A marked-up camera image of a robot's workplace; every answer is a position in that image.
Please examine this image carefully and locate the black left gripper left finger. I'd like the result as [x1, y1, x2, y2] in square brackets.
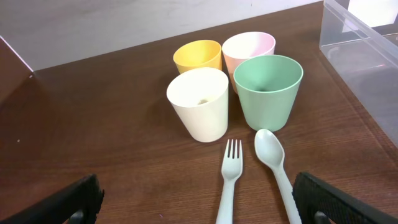
[1, 174, 104, 224]

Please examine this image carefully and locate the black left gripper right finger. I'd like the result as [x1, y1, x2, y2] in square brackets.
[292, 172, 397, 224]

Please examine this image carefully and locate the green plastic cup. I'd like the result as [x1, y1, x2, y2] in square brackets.
[233, 55, 304, 131]

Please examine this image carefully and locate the cream plastic cup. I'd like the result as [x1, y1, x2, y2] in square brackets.
[166, 67, 229, 142]

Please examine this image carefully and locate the clear plastic container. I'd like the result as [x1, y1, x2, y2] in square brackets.
[319, 0, 397, 144]

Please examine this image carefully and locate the white plastic spoon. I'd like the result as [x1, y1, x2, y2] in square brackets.
[254, 129, 302, 224]

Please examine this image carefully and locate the white plastic fork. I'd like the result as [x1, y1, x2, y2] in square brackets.
[215, 139, 243, 224]

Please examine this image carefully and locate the pink plastic cup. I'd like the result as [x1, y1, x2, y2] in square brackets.
[221, 31, 276, 93]

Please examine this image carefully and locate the yellow plastic cup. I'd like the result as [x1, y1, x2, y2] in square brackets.
[173, 40, 222, 73]

